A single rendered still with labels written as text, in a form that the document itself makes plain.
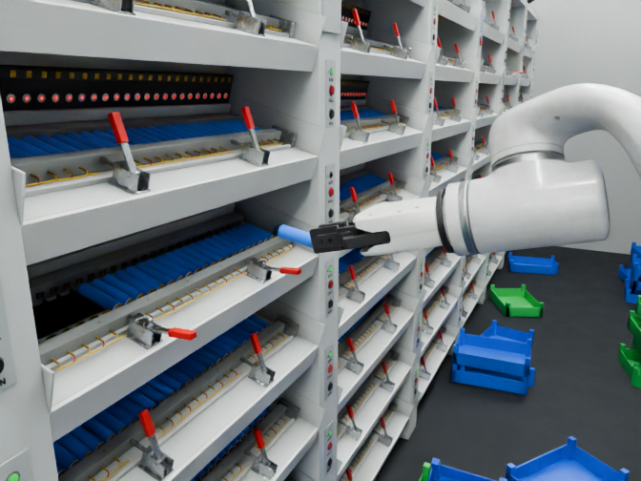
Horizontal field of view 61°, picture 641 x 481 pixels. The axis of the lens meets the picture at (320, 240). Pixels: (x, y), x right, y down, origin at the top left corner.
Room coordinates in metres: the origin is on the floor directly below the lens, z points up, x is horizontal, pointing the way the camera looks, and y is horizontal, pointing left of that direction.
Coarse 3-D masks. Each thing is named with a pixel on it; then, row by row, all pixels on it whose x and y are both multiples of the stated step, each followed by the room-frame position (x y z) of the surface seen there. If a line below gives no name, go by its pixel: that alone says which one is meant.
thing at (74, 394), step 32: (192, 224) 0.96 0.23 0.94; (256, 224) 1.08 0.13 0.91; (288, 224) 1.05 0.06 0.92; (64, 256) 0.71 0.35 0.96; (288, 256) 0.98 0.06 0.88; (224, 288) 0.80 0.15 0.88; (256, 288) 0.83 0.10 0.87; (288, 288) 0.93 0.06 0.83; (160, 320) 0.68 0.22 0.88; (192, 320) 0.70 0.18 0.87; (224, 320) 0.75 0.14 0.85; (96, 352) 0.58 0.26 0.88; (128, 352) 0.60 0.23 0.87; (160, 352) 0.62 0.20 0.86; (192, 352) 0.69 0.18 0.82; (64, 384) 0.52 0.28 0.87; (96, 384) 0.53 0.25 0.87; (128, 384) 0.58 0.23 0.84; (64, 416) 0.50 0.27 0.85
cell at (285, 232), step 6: (282, 228) 0.70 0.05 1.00; (288, 228) 0.70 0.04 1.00; (294, 228) 0.70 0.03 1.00; (282, 234) 0.70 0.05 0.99; (288, 234) 0.69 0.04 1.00; (294, 234) 0.69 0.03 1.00; (300, 234) 0.69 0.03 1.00; (306, 234) 0.69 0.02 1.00; (294, 240) 0.69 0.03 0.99; (300, 240) 0.68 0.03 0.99; (306, 240) 0.68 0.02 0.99; (312, 246) 0.68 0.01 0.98
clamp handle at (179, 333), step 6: (150, 324) 0.63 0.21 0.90; (150, 330) 0.62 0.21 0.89; (156, 330) 0.62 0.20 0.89; (162, 330) 0.61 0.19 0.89; (168, 330) 0.61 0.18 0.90; (174, 330) 0.61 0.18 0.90; (180, 330) 0.60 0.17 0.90; (186, 330) 0.60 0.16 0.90; (192, 330) 0.60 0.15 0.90; (174, 336) 0.60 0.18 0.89; (180, 336) 0.60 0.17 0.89; (186, 336) 0.59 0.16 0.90; (192, 336) 0.59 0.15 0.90
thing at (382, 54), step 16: (352, 16) 1.59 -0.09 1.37; (368, 16) 1.68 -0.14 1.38; (352, 32) 1.60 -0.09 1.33; (384, 32) 1.70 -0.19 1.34; (352, 48) 1.25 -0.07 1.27; (368, 48) 1.26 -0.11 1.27; (384, 48) 1.53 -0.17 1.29; (400, 48) 1.49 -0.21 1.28; (416, 48) 1.66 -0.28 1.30; (352, 64) 1.18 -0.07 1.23; (368, 64) 1.25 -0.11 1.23; (384, 64) 1.34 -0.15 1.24; (400, 64) 1.44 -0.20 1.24; (416, 64) 1.56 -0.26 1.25
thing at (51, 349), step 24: (288, 240) 1.01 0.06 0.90; (216, 264) 0.83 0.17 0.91; (240, 264) 0.87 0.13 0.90; (168, 288) 0.72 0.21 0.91; (192, 288) 0.75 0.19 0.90; (216, 288) 0.78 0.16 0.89; (120, 312) 0.64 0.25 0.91; (144, 312) 0.67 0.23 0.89; (72, 336) 0.57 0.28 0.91; (96, 336) 0.60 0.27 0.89; (48, 360) 0.54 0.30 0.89
